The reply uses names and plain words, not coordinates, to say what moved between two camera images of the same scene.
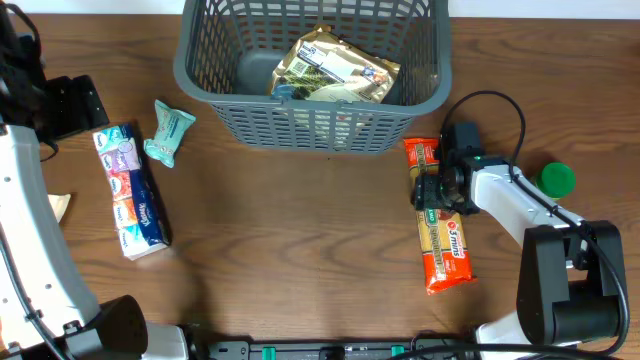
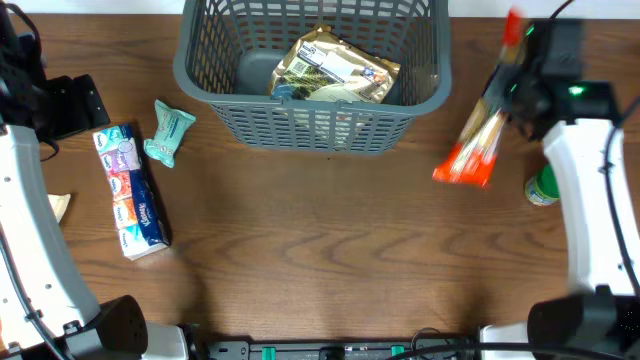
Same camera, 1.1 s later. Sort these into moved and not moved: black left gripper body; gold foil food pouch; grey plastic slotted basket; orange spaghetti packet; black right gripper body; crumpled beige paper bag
Moved: black right gripper body; orange spaghetti packet
Not moved: black left gripper body; crumpled beige paper bag; grey plastic slotted basket; gold foil food pouch
